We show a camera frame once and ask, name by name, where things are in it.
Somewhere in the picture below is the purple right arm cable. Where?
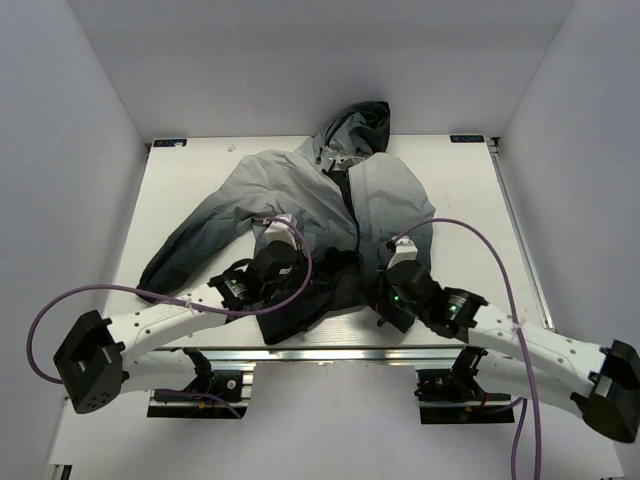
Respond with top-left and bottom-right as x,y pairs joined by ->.
387,218 -> 544,480

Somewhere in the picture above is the blue corner label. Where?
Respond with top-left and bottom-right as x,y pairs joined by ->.
152,138 -> 187,148
449,134 -> 485,143

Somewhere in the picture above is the blue left corner label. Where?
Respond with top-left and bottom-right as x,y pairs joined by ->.
152,138 -> 187,148

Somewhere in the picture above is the blue right corner label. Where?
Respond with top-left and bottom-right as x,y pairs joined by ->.
449,134 -> 485,143

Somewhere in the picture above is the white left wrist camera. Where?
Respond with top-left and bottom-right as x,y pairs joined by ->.
263,214 -> 298,250

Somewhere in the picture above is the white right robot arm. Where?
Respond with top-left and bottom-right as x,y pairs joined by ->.
377,260 -> 639,443

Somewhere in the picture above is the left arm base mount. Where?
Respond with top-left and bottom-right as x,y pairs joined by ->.
147,348 -> 255,420

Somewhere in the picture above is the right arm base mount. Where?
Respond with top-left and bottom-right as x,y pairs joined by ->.
414,347 -> 515,425

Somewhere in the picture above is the grey black gradient jacket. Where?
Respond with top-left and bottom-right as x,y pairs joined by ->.
139,101 -> 435,345

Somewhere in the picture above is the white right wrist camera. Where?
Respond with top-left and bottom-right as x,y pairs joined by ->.
387,236 -> 418,269

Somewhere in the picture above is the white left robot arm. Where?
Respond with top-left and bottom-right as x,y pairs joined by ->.
53,240 -> 312,414

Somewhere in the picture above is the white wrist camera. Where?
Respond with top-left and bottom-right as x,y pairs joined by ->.
387,236 -> 418,269
263,214 -> 298,250

